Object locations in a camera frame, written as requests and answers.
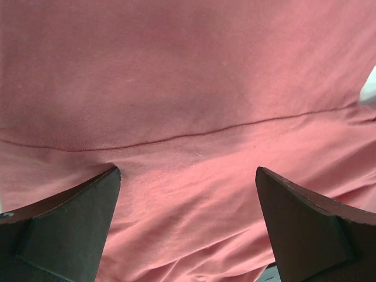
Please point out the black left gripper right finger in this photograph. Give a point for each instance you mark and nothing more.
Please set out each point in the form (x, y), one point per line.
(313, 237)

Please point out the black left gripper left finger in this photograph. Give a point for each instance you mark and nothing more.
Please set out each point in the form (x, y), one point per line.
(62, 237)

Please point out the pink t-shirt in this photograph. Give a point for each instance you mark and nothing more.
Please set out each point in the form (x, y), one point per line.
(187, 99)

